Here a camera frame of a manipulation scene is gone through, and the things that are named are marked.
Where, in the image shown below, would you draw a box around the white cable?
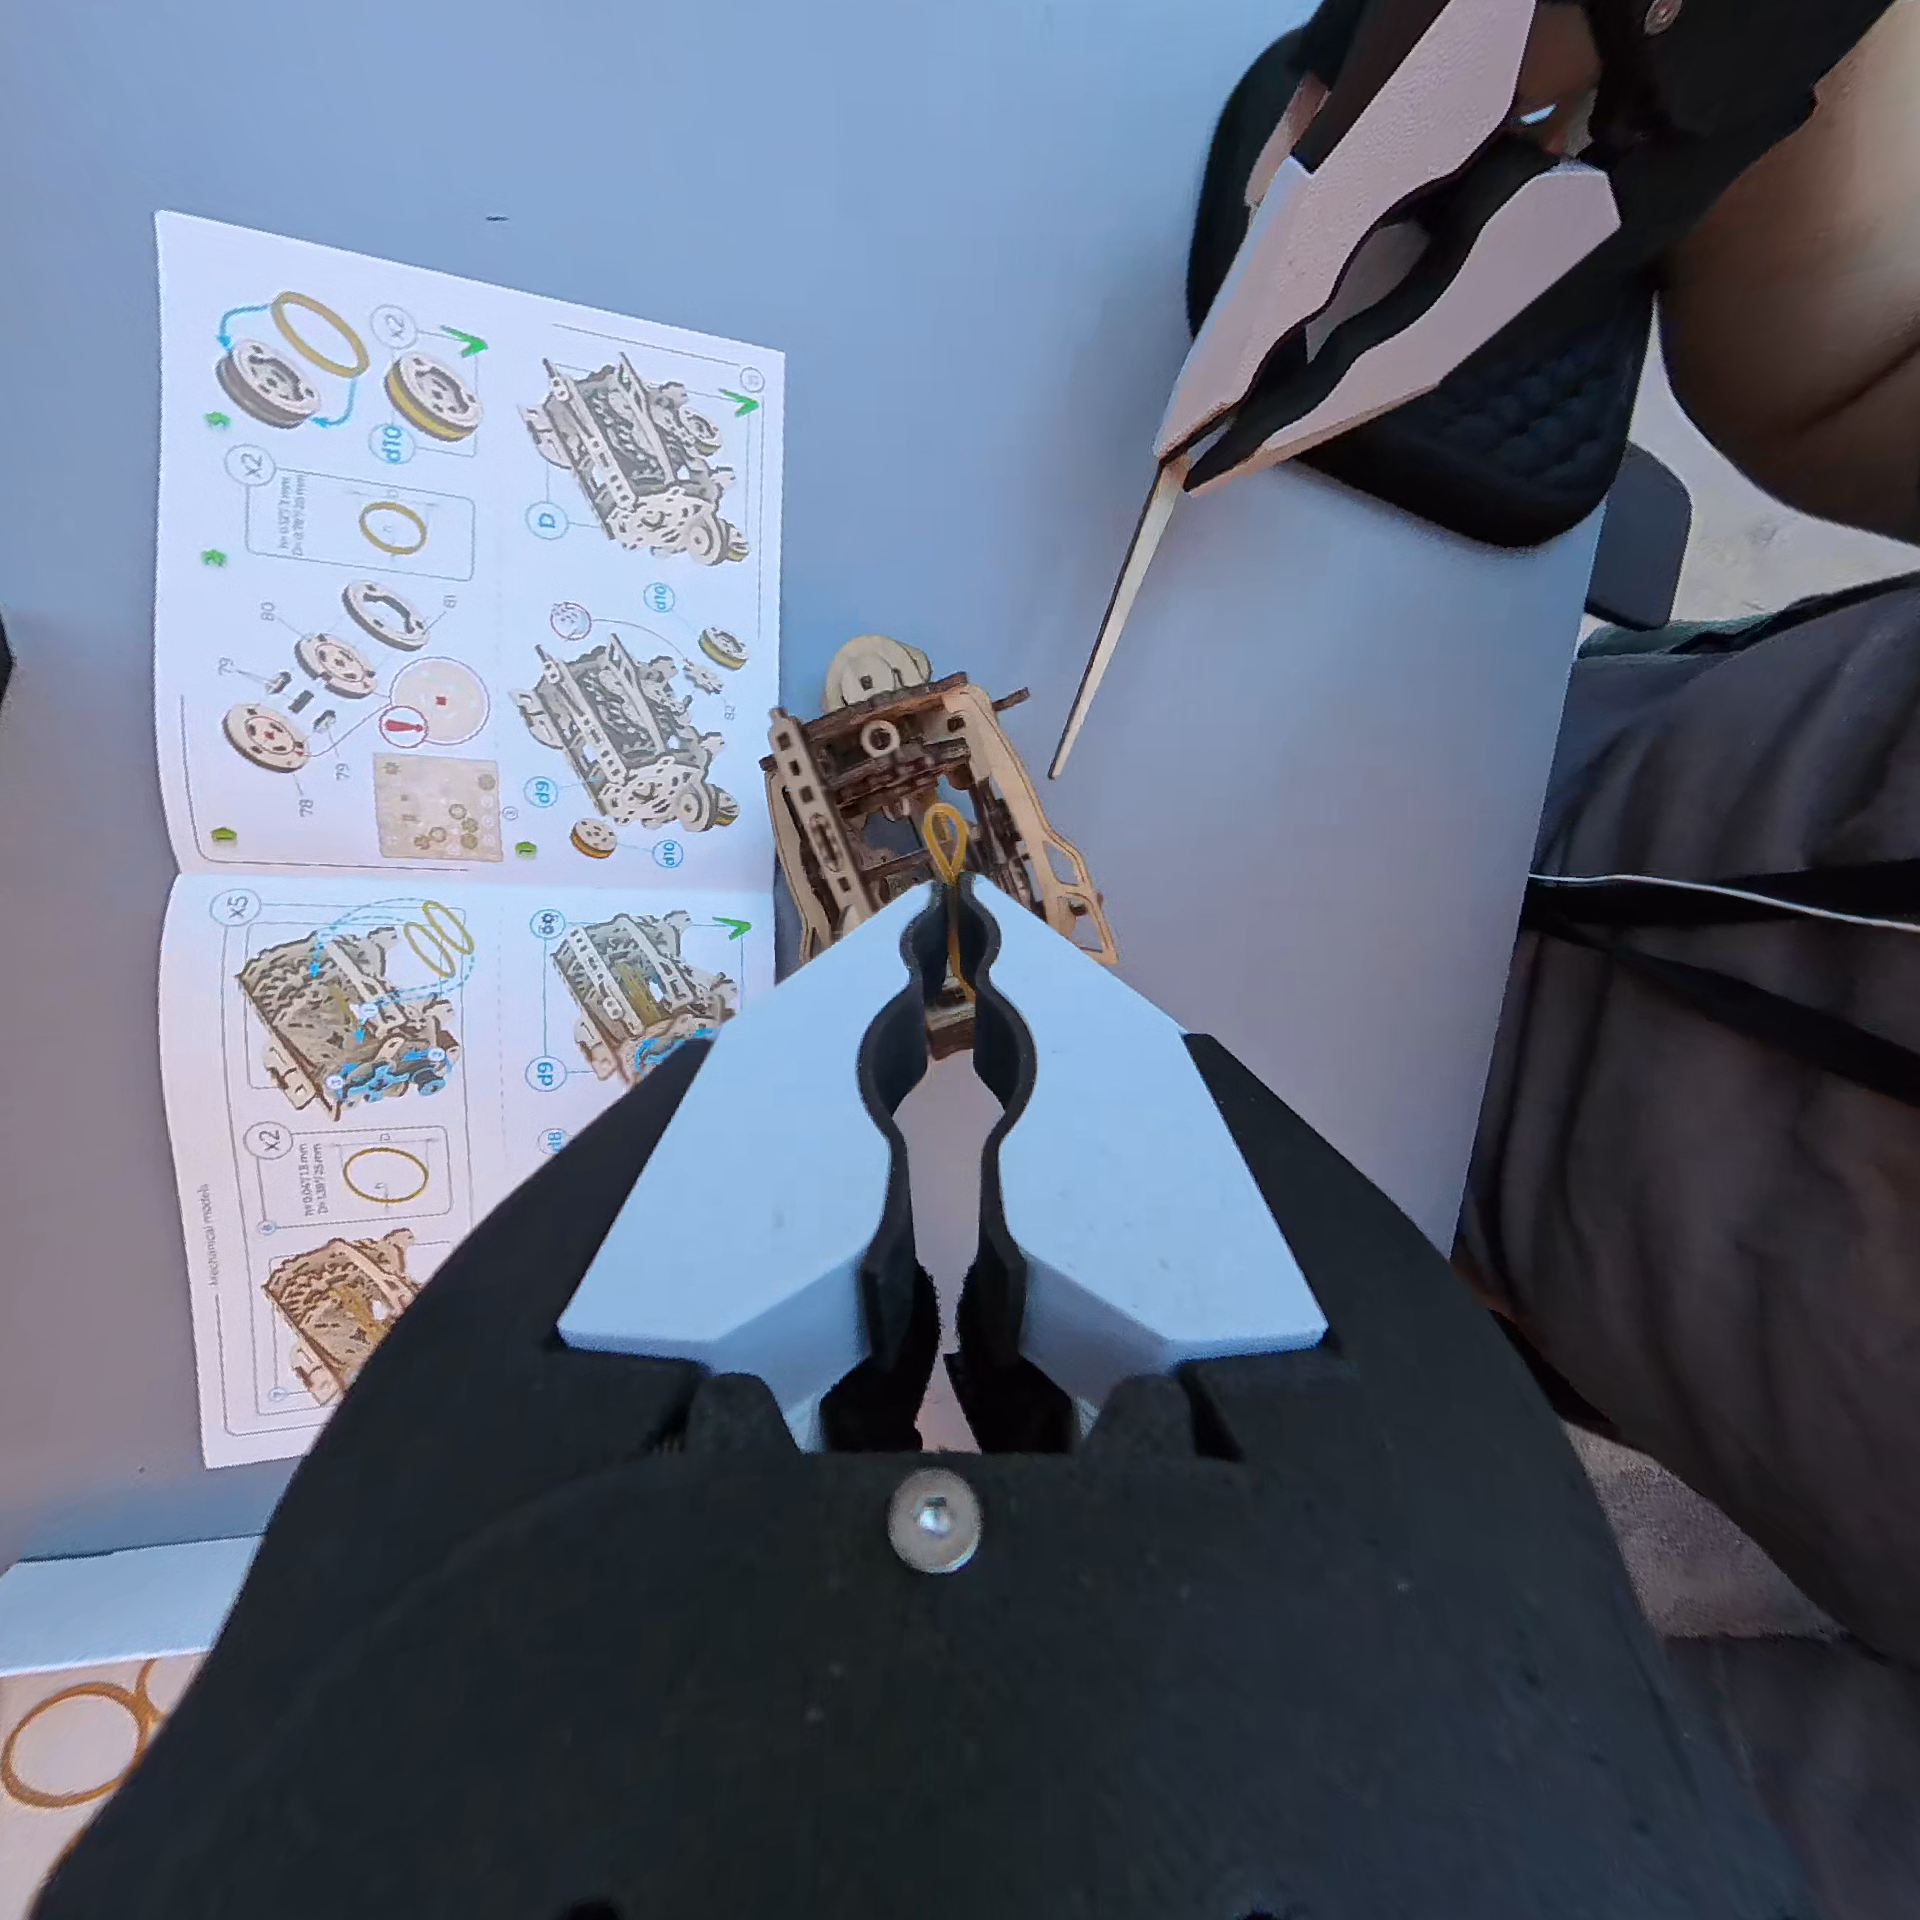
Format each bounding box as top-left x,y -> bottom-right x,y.
1526,874 -> 1920,926

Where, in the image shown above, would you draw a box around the person's right forearm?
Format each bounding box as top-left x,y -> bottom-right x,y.
1650,0 -> 1920,579

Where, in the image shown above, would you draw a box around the wooden model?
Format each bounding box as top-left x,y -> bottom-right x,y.
762,633 -> 1121,1061

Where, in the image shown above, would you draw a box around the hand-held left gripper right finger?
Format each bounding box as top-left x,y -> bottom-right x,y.
939,877 -> 1331,1451

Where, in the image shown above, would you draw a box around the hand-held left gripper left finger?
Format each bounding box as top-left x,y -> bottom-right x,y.
556,882 -> 962,1451

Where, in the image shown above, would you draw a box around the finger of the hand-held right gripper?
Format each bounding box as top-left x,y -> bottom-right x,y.
1151,0 -> 1548,461
1182,163 -> 1626,495

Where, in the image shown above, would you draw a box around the instruction sheet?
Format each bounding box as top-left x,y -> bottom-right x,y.
153,207 -> 788,1471

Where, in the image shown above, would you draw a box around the thin wooden stick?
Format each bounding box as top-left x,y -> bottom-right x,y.
1046,460 -> 1190,782

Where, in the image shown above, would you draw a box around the black chair armrest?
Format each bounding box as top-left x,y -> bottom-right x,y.
1585,444 -> 1698,633

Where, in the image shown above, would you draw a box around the person's grey trousers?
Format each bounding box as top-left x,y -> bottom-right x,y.
1451,575 -> 1920,1659

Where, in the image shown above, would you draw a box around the yellow rubber band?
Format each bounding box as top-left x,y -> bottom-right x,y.
919,804 -> 980,995

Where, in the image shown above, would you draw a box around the large orange rubber band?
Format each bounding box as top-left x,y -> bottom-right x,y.
0,1681 -> 156,1810

